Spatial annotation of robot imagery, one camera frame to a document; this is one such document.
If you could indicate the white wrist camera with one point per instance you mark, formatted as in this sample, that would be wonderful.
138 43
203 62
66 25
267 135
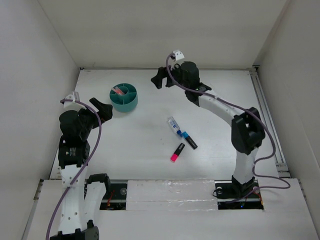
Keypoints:
70 102
177 55

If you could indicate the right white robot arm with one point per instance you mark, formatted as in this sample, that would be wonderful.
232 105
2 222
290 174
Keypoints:
247 133

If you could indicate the pink black highlighter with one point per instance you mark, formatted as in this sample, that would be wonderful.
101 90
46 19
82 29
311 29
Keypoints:
177 152

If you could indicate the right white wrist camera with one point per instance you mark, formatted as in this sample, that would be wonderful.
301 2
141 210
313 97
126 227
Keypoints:
177 55

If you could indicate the pink pen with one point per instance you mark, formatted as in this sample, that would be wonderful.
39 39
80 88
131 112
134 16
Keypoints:
118 91

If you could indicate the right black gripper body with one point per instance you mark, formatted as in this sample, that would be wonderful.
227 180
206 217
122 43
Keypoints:
175 73

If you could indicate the teal round divided container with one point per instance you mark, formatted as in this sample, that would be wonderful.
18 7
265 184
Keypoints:
124 103

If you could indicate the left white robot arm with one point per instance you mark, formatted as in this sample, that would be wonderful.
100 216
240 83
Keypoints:
74 215

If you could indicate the blue black highlighter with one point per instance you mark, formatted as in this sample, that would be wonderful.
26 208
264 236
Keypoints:
189 140

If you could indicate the clear blue glue bottle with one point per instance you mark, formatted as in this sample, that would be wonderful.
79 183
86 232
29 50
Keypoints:
174 126

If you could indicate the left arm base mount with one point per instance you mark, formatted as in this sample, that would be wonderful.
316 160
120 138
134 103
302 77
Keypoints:
116 198

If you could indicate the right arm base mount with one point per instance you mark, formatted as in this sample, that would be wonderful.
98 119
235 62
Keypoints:
229 197

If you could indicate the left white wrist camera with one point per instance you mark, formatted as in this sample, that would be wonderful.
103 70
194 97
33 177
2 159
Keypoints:
70 102

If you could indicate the aluminium rail right side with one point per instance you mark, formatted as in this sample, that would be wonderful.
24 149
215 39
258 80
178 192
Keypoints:
280 161

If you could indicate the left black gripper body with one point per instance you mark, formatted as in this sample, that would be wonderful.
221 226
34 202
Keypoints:
90 120

